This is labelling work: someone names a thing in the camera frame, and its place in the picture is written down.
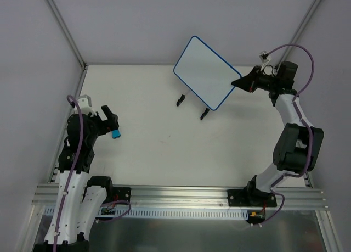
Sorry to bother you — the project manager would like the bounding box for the blue heart-shaped eraser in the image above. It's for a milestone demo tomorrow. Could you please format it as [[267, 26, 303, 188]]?
[[111, 130, 121, 139]]

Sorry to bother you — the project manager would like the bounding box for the blue-framed whiteboard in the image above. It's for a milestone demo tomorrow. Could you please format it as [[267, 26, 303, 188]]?
[[173, 35, 242, 111]]

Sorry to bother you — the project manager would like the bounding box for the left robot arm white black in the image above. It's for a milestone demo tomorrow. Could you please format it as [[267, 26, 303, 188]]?
[[33, 105, 120, 251]]

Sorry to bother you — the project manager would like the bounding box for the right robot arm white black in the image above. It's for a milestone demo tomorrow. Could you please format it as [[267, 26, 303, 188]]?
[[227, 61, 324, 207]]

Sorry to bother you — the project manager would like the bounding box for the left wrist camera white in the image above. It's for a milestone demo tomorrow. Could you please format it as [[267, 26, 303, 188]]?
[[72, 95, 98, 117]]

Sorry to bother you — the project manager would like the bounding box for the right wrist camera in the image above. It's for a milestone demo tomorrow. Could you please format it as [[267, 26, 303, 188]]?
[[259, 51, 271, 68]]

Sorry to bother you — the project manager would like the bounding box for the left side table rail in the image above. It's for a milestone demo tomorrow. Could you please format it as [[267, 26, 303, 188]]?
[[48, 66, 88, 184]]

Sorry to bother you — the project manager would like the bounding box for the table rail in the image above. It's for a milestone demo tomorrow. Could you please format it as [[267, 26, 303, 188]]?
[[48, 66, 88, 184], [274, 68, 313, 188]]

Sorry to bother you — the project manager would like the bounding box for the left aluminium frame post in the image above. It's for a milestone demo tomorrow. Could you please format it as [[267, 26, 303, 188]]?
[[45, 0, 87, 70]]

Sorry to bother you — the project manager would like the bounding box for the aluminium frame post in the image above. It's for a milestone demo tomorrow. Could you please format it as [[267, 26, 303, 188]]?
[[275, 0, 330, 70], [45, 0, 87, 70]]

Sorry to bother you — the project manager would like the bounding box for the wire whiteboard stand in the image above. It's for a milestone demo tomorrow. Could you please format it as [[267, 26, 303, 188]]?
[[176, 91, 210, 120]]

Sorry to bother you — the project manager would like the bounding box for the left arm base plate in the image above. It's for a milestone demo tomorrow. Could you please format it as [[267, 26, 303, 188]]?
[[112, 186, 132, 202]]

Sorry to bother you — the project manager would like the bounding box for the aluminium front rail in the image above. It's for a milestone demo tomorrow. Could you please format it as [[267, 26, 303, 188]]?
[[31, 182, 329, 209]]

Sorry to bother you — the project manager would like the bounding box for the white slotted cable duct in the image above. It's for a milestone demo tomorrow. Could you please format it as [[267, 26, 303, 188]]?
[[43, 205, 248, 221]]

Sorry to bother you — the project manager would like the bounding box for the right aluminium frame post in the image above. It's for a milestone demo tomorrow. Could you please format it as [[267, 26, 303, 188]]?
[[275, 0, 330, 70]]

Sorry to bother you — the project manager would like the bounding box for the right side table rail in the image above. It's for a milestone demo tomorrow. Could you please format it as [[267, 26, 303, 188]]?
[[274, 68, 313, 188]]

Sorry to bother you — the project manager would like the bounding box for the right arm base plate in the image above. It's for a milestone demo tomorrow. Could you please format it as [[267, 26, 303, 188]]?
[[227, 189, 277, 208]]

